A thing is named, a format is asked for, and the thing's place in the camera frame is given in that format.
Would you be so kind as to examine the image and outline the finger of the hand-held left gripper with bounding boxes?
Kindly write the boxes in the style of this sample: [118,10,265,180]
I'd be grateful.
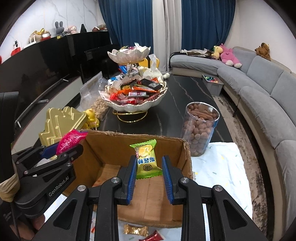
[17,145,84,176]
[11,142,61,166]

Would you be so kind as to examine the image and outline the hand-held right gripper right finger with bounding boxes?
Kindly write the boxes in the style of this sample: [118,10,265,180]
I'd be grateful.
[161,155,269,241]

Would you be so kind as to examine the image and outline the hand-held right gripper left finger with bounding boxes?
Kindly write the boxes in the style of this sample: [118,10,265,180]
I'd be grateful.
[31,155,138,241]

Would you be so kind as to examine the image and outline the pink snack packet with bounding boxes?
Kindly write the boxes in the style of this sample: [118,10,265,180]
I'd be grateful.
[56,129,89,156]

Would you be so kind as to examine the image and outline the green candy packet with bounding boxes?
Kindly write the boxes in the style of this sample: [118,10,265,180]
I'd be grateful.
[129,139,162,179]

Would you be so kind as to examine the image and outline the brown cardboard box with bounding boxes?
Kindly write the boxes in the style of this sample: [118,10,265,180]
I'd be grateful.
[61,129,193,229]

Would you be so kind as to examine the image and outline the gold candy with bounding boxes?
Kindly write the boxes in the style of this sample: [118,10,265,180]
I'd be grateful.
[123,224,149,237]

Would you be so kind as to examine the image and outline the red snack packet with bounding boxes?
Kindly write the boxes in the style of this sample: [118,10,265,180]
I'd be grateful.
[136,230,166,241]

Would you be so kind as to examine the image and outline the clear cracker packet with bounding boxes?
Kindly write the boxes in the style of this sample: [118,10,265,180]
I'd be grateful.
[90,218,97,241]

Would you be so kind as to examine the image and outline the person's left hand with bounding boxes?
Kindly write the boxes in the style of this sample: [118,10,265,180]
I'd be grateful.
[0,173,46,241]

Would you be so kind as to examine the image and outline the gold lid candy container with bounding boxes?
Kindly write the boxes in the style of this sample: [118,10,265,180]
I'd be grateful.
[38,106,89,160]

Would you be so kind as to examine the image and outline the yellow duck toy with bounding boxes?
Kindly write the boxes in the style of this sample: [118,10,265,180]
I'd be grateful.
[83,108,100,129]

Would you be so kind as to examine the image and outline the clear bag of peanuts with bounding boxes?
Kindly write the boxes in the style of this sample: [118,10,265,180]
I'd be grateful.
[80,71,109,121]

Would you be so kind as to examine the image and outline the light blue printed cloth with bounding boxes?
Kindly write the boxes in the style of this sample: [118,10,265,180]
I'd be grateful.
[44,141,253,241]

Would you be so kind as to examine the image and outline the grey black television cabinet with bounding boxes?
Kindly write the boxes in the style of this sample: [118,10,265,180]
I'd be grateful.
[10,75,84,153]

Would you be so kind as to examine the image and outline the clear jar of coated nuts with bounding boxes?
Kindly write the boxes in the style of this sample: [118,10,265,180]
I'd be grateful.
[180,102,220,157]

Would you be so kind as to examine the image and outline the white tiered bowl stand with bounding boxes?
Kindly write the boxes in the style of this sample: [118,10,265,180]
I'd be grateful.
[99,46,167,122]

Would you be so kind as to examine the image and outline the black curved television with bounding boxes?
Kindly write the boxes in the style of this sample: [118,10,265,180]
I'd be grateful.
[0,36,81,121]

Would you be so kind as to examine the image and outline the pile of mixed snack packets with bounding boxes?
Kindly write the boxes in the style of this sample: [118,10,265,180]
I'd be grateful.
[102,77,165,102]

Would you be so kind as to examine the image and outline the loose blue red snack packets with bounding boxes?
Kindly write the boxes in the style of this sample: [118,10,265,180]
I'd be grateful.
[107,65,130,85]

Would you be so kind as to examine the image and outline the mottled grey rug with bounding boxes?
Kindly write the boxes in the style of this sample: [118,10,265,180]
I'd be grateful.
[211,93,286,223]

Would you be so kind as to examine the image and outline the grey bin of toys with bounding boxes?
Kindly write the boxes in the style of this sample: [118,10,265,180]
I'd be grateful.
[202,74,225,96]

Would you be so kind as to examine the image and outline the white red toy robot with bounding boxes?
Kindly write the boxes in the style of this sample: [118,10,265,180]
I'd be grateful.
[10,40,23,56]

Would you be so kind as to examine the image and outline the black upright piano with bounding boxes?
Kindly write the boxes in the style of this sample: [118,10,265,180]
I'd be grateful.
[67,30,121,79]

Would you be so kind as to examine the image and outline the gold white ornament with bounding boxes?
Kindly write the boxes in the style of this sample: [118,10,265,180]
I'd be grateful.
[29,28,47,43]

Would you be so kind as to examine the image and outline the heap of wrapped candies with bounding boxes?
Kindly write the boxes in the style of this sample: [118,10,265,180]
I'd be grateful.
[111,45,148,55]

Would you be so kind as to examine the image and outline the crumpled white dark clothes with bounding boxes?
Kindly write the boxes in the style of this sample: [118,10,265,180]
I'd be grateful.
[180,48,214,57]

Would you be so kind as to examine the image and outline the yellow plush toy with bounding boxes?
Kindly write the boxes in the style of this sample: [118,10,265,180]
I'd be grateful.
[211,46,223,59]

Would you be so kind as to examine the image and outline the pink plush toy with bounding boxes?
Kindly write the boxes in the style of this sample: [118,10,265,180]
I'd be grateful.
[218,43,242,68]

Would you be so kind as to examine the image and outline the grey sofa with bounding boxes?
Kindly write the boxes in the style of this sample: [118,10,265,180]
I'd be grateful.
[169,46,296,241]

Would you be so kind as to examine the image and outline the blue curtain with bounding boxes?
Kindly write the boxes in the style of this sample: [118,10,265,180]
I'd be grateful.
[98,0,153,50]
[181,0,236,52]

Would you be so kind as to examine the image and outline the white sheer curtain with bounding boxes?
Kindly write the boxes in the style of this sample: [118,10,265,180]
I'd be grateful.
[151,0,183,72]

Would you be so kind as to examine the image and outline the brown plush bear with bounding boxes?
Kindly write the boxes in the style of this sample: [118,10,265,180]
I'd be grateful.
[255,42,271,61]

